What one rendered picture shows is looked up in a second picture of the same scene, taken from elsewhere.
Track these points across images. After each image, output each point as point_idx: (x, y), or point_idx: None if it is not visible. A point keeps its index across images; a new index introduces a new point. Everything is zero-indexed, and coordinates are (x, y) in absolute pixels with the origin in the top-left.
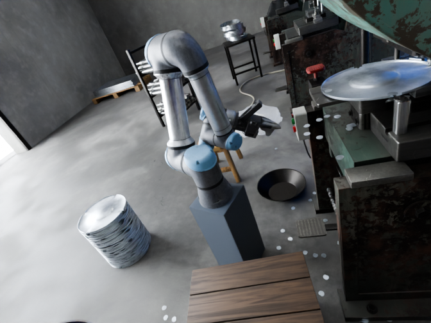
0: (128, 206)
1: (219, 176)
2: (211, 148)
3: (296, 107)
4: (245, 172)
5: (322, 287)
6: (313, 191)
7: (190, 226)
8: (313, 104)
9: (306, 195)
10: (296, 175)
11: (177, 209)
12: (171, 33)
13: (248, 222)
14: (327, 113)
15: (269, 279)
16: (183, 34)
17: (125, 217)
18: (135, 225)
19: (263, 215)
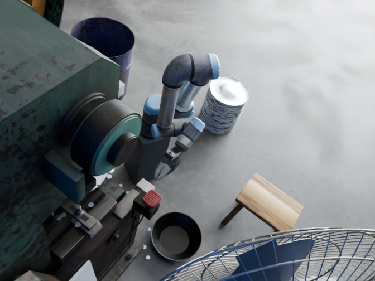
0: (225, 107)
1: (143, 119)
2: (153, 110)
3: (150, 188)
4: (231, 236)
5: None
6: (149, 258)
7: (201, 159)
8: (135, 190)
9: (152, 250)
10: (176, 258)
11: (231, 162)
12: (182, 55)
13: (135, 155)
14: (112, 180)
15: None
16: (176, 62)
17: (215, 103)
18: (214, 114)
19: (163, 207)
